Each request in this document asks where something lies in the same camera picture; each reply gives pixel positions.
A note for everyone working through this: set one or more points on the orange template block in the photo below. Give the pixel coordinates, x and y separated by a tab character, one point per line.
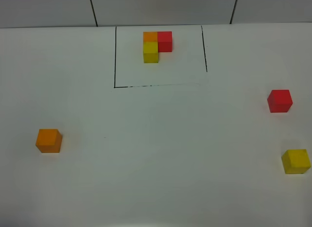
150	37

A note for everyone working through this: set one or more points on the yellow template block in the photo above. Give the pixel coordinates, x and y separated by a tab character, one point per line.
150	52

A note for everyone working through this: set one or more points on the red template block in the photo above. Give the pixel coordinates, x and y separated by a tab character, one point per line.
165	41

